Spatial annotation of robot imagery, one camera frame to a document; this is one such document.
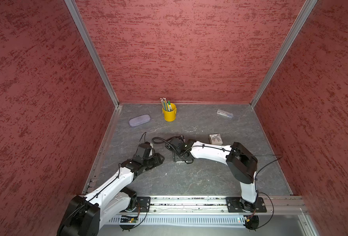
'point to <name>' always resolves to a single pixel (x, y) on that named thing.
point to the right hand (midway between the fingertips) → (181, 159)
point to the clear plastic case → (229, 115)
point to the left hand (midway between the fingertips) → (161, 162)
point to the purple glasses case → (139, 119)
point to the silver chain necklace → (194, 129)
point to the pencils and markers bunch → (166, 104)
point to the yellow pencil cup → (170, 116)
